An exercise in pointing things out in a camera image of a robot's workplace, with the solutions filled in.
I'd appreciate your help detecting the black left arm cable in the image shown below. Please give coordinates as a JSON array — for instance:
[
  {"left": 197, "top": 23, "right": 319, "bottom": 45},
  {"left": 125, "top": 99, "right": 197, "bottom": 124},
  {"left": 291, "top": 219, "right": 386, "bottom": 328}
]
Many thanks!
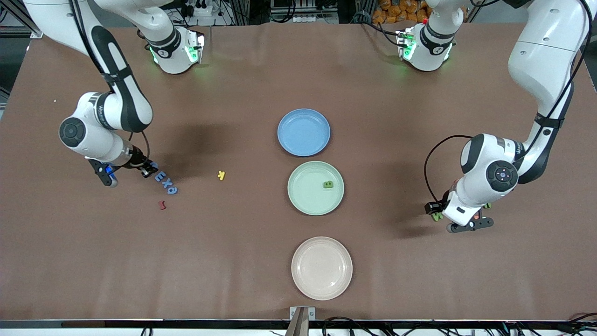
[{"left": 423, "top": 0, "right": 594, "bottom": 206}]

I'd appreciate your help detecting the black table edge rail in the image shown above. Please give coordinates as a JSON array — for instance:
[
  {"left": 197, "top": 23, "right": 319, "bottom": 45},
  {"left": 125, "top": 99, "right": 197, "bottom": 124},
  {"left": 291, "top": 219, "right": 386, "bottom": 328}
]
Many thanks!
[{"left": 0, "top": 319, "right": 597, "bottom": 330}]

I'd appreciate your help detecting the blue plate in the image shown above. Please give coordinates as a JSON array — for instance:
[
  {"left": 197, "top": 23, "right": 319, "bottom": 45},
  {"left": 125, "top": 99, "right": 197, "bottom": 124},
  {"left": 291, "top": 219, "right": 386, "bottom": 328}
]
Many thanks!
[{"left": 277, "top": 108, "right": 331, "bottom": 157}]

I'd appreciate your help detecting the silver camera mount bracket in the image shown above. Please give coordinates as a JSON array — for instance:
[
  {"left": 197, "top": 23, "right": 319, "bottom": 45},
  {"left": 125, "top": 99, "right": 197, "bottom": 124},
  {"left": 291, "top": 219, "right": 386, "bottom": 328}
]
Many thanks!
[{"left": 290, "top": 306, "right": 316, "bottom": 336}]

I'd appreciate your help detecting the brown table cover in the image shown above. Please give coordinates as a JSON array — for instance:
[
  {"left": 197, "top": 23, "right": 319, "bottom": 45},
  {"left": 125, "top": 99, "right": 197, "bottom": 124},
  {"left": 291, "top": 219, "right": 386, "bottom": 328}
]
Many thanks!
[{"left": 0, "top": 21, "right": 597, "bottom": 322}]

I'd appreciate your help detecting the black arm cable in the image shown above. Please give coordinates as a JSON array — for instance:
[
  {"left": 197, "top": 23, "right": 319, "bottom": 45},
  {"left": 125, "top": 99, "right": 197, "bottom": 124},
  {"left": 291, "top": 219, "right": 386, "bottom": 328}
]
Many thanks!
[
  {"left": 68, "top": 0, "right": 151, "bottom": 165},
  {"left": 423, "top": 0, "right": 594, "bottom": 206}
]

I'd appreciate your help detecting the green plate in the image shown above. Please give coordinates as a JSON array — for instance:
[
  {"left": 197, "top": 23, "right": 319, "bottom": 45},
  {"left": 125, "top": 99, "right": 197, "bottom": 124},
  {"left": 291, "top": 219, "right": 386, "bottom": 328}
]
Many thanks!
[{"left": 287, "top": 161, "right": 345, "bottom": 216}]

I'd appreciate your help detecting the beige pink plate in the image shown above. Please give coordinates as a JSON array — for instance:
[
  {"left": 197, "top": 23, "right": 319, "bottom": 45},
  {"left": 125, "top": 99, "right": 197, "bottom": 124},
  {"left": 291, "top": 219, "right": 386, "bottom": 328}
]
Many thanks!
[{"left": 291, "top": 236, "right": 354, "bottom": 301}]

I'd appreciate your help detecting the bag of oranges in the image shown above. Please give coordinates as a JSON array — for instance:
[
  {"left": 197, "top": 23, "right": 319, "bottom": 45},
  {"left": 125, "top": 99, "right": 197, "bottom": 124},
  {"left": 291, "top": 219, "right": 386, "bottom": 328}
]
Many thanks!
[{"left": 372, "top": 0, "right": 432, "bottom": 24}]

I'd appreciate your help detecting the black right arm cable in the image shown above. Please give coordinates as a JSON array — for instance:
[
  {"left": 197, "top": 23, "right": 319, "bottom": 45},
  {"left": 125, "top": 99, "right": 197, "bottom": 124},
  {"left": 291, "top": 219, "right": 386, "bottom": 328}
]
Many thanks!
[{"left": 68, "top": 0, "right": 151, "bottom": 165}]

